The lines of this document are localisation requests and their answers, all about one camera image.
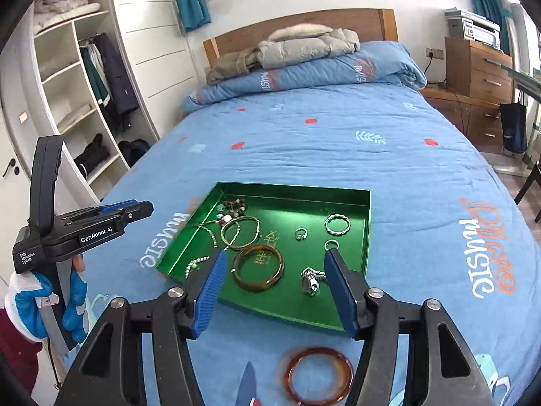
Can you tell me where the person's left hand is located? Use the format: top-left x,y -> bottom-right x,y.
5,258 -> 89,343

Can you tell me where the silver beaded bracelet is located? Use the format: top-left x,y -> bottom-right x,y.
185,255 -> 211,280

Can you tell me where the grey puffer jacket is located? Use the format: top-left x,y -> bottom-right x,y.
203,8 -> 399,77

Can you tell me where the dark hanging coat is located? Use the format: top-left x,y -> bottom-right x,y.
91,33 -> 139,130

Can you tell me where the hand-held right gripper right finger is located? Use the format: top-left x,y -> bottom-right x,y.
323,249 -> 495,406

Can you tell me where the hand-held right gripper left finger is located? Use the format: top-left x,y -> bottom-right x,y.
54,249 -> 229,406

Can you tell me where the white printer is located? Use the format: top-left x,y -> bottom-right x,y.
444,7 -> 501,49

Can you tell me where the blue printed bedsheet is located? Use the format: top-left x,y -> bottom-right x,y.
63,80 -> 541,406

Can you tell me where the wooden dresser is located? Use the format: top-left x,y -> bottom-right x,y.
445,36 -> 527,100

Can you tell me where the grey down jacket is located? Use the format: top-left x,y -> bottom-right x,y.
257,24 -> 361,69

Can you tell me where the black cable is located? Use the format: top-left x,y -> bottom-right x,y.
46,338 -> 65,392

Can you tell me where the pearl bead necklace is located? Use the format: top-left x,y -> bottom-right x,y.
197,220 -> 243,251

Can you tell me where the twisted silver bracelet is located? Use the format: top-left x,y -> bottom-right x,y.
324,214 -> 351,236

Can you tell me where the white open shelf unit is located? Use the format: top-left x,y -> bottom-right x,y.
25,0 -> 157,204

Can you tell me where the silver wristwatch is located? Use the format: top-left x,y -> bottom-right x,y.
300,266 -> 328,297

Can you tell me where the large thin silver bangle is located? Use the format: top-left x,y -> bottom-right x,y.
220,216 -> 260,251

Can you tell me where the wooden nightstand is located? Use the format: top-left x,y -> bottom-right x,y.
420,85 -> 508,155

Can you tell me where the green metal tray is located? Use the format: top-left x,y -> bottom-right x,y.
156,182 -> 372,333

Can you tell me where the olive fleece jacket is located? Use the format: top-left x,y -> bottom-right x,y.
206,47 -> 265,85

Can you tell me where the amber translucent bangle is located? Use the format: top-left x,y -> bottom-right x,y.
284,347 -> 355,406

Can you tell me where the folded blue quilt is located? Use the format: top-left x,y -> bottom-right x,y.
183,41 -> 427,115

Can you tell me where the black and white bead bracelet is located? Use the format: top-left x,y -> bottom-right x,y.
215,197 -> 250,225

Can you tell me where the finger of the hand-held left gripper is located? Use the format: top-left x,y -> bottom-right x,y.
111,201 -> 154,226
100,200 -> 139,216

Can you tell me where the dark brown bangle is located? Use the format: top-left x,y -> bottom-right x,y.
232,244 -> 285,292

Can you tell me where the black bag on shelf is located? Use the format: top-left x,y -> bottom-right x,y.
74,133 -> 111,176

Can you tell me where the black bag on floor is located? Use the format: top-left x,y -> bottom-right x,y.
118,139 -> 150,167

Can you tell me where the white wardrobe door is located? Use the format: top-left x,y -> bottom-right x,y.
108,0 -> 199,140

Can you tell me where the person's left forearm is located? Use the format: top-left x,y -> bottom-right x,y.
0,308 -> 45,394

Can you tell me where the dark tote bag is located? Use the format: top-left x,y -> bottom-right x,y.
499,91 -> 528,154

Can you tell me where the pale bedding bundle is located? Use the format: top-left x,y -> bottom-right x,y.
34,0 -> 101,30

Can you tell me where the white folded cloth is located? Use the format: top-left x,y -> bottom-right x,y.
57,102 -> 98,134

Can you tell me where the green and white hanging garment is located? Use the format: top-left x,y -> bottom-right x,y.
79,42 -> 111,106

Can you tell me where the glass desk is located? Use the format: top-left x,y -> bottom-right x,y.
507,65 -> 541,106

